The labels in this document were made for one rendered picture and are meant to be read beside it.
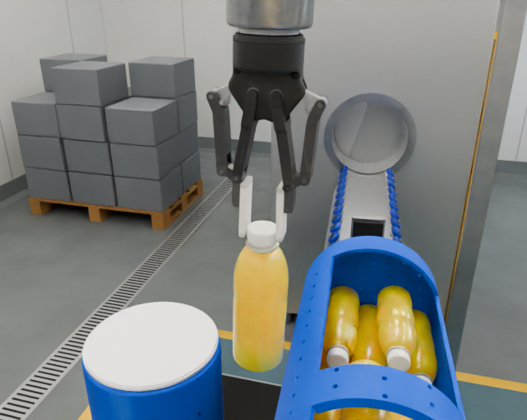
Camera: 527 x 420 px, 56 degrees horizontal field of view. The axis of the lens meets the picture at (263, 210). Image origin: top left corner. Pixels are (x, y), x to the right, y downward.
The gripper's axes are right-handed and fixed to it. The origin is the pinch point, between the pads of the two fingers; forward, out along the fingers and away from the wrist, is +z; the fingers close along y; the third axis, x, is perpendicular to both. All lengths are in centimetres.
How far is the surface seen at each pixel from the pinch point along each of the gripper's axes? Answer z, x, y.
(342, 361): 35.8, -17.9, -11.1
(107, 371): 44, -12, 32
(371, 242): 22.8, -39.6, -13.6
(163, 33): 29, -471, 226
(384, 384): 22.6, 0.4, -17.2
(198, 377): 45, -17, 16
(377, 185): 54, -154, -15
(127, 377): 44, -12, 28
